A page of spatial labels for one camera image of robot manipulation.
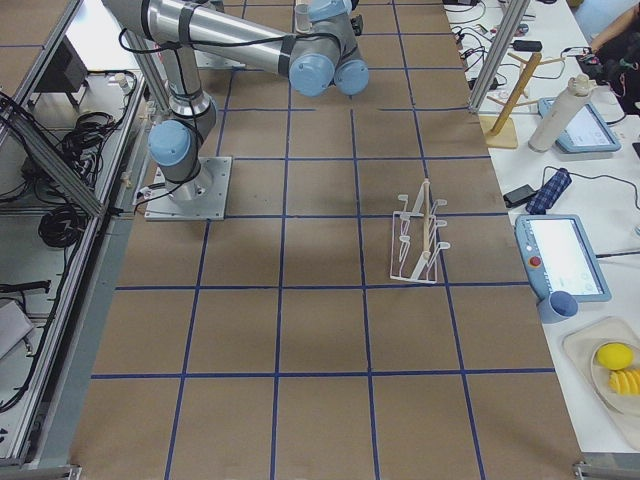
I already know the blue plaid pouch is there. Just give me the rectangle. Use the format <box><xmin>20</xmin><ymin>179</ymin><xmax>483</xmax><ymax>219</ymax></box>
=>
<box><xmin>525</xmin><ymin>168</ymin><xmax>572</xmax><ymax>215</ymax></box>

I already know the black phone on table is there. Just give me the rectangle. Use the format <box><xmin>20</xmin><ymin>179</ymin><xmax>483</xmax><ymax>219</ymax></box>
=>
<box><xmin>503</xmin><ymin>184</ymin><xmax>537</xmax><ymax>209</ymax></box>

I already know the wooden stand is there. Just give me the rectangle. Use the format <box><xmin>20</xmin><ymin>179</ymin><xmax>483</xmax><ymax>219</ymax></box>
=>
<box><xmin>479</xmin><ymin>52</ymin><xmax>564</xmax><ymax>149</ymax></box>

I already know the white wire cup rack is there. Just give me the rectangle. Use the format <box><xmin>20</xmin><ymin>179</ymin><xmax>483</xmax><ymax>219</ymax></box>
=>
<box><xmin>389</xmin><ymin>178</ymin><xmax>451</xmax><ymax>284</ymax></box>

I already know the black power adapter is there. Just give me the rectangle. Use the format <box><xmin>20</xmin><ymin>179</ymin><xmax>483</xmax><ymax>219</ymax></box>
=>
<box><xmin>512</xmin><ymin>40</ymin><xmax>542</xmax><ymax>52</ymax></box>

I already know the yellow toy lemon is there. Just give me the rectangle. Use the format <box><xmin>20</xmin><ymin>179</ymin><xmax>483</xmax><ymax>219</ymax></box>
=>
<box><xmin>596</xmin><ymin>342</ymin><xmax>634</xmax><ymax>370</ymax></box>

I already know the sliced yellow toy fruit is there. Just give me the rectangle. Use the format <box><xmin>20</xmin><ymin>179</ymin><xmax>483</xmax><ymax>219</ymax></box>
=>
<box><xmin>608</xmin><ymin>369</ymin><xmax>640</xmax><ymax>395</ymax></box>

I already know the white cardboard tube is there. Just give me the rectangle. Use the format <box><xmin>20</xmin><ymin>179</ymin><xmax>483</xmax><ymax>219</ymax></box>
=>
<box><xmin>528</xmin><ymin>74</ymin><xmax>597</xmax><ymax>152</ymax></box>

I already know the blue teach pendant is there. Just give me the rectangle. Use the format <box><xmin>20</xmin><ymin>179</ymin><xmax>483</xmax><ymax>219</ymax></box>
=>
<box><xmin>555</xmin><ymin>103</ymin><xmax>621</xmax><ymax>154</ymax></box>
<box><xmin>515</xmin><ymin>215</ymin><xmax>612</xmax><ymax>324</ymax></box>

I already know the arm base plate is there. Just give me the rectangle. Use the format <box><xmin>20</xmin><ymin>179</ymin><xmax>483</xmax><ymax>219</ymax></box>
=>
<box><xmin>144</xmin><ymin>157</ymin><xmax>232</xmax><ymax>221</ymax></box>

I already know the cream oval plate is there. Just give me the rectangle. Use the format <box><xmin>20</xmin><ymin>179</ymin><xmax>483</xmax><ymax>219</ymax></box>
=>
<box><xmin>562</xmin><ymin>316</ymin><xmax>639</xmax><ymax>418</ymax></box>

